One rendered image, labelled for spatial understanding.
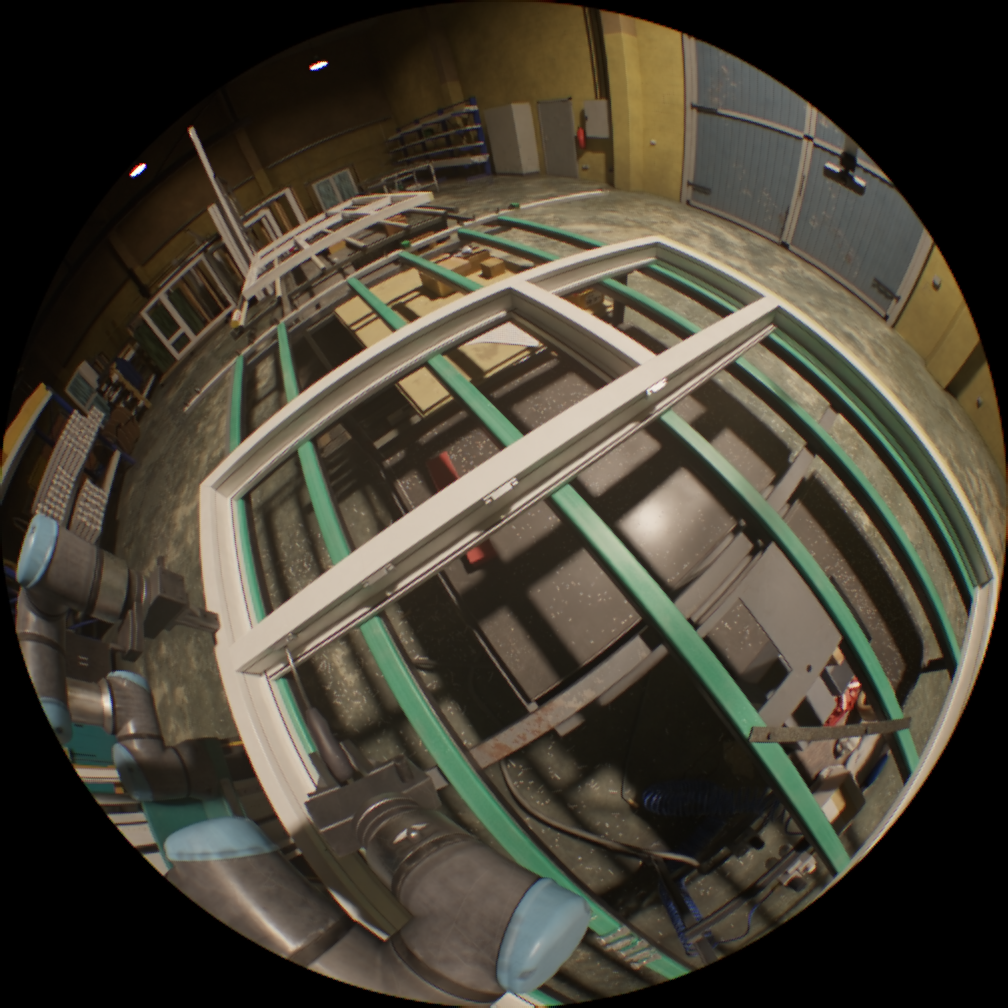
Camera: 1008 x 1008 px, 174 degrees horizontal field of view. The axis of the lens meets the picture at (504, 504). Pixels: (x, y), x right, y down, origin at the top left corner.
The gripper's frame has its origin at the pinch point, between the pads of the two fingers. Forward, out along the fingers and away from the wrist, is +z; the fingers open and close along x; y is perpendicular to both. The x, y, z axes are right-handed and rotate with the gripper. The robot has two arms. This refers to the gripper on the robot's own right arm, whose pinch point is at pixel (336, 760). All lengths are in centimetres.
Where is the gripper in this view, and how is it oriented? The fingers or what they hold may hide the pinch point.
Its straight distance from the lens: 47.8
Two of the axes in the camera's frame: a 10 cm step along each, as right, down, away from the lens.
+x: -6.7, 0.7, -7.4
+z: -7.2, 1.4, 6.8
